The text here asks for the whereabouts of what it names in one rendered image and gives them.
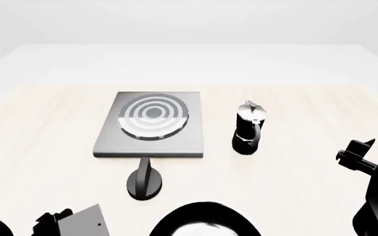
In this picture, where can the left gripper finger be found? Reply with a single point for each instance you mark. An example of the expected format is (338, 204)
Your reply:
(65, 214)
(44, 225)

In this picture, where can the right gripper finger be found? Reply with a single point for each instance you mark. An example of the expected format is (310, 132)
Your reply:
(353, 159)
(359, 147)

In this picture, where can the black stove knob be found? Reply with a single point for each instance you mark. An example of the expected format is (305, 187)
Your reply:
(144, 182)

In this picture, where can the grey square stove base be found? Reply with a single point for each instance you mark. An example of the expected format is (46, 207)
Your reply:
(110, 145)

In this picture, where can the black and silver moka pot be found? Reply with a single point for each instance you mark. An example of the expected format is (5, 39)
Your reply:
(246, 127)

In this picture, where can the round ringed burner plate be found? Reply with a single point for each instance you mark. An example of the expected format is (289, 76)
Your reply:
(154, 113)

